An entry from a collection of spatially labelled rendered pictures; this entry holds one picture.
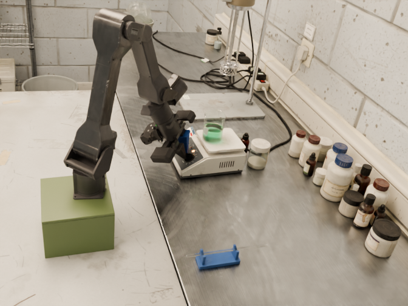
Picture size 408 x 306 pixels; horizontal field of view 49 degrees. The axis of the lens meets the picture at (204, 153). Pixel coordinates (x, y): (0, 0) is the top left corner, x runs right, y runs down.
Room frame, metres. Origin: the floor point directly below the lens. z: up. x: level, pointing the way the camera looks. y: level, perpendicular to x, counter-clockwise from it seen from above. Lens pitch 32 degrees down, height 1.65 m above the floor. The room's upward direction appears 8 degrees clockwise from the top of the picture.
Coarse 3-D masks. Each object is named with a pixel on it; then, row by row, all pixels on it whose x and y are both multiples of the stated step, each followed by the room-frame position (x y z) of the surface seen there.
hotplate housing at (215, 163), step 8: (192, 136) 1.16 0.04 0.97; (200, 144) 1.12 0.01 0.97; (224, 152) 1.09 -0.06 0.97; (232, 152) 1.10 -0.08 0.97; (240, 152) 1.11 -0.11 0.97; (200, 160) 1.05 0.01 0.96; (208, 160) 1.06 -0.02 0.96; (216, 160) 1.07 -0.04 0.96; (224, 160) 1.08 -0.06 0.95; (232, 160) 1.09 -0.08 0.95; (240, 160) 1.10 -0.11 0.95; (176, 168) 1.07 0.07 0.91; (192, 168) 1.04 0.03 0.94; (200, 168) 1.05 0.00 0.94; (208, 168) 1.06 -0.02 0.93; (216, 168) 1.07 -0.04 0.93; (224, 168) 1.08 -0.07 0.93; (232, 168) 1.09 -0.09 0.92; (240, 168) 1.10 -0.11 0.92; (184, 176) 1.03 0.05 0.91; (192, 176) 1.04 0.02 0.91; (200, 176) 1.05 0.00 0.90
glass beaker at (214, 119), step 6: (210, 114) 1.16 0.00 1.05; (216, 114) 1.16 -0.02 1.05; (222, 114) 1.15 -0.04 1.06; (204, 120) 1.12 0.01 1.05; (210, 120) 1.10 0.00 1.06; (216, 120) 1.10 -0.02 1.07; (222, 120) 1.11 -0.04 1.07; (204, 126) 1.12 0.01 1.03; (210, 126) 1.10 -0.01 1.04; (216, 126) 1.10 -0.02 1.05; (222, 126) 1.11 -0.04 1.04; (204, 132) 1.11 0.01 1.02; (210, 132) 1.10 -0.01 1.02; (216, 132) 1.10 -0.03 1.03; (222, 132) 1.12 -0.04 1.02; (204, 138) 1.11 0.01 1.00; (210, 138) 1.10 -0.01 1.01; (216, 138) 1.10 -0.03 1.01
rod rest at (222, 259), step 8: (200, 256) 0.72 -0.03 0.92; (208, 256) 0.74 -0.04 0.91; (216, 256) 0.74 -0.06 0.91; (224, 256) 0.74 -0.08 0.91; (232, 256) 0.75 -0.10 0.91; (200, 264) 0.71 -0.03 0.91; (208, 264) 0.71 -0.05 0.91; (216, 264) 0.72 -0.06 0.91; (224, 264) 0.72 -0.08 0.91; (232, 264) 0.73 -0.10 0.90
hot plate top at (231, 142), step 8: (224, 128) 1.21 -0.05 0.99; (200, 136) 1.14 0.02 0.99; (224, 136) 1.16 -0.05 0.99; (232, 136) 1.16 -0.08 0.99; (208, 144) 1.10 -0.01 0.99; (216, 144) 1.10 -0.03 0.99; (224, 144) 1.11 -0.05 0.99; (232, 144) 1.12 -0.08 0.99; (240, 144) 1.12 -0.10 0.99; (208, 152) 1.07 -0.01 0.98; (216, 152) 1.07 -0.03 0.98
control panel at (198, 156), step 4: (192, 140) 1.14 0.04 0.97; (192, 144) 1.12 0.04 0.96; (188, 148) 1.11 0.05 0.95; (192, 148) 1.11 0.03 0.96; (196, 148) 1.10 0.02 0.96; (188, 152) 1.10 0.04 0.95; (192, 152) 1.09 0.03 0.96; (196, 152) 1.09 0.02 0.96; (200, 152) 1.08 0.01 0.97; (176, 156) 1.10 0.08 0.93; (196, 156) 1.07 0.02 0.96; (200, 156) 1.07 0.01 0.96; (176, 160) 1.08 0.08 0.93; (180, 160) 1.07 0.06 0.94; (184, 160) 1.07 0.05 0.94; (192, 160) 1.06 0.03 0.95; (196, 160) 1.05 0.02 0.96; (180, 164) 1.06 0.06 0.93; (184, 164) 1.05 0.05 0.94; (188, 164) 1.05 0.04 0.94; (192, 164) 1.04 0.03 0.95; (180, 168) 1.04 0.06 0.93; (184, 168) 1.04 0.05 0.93
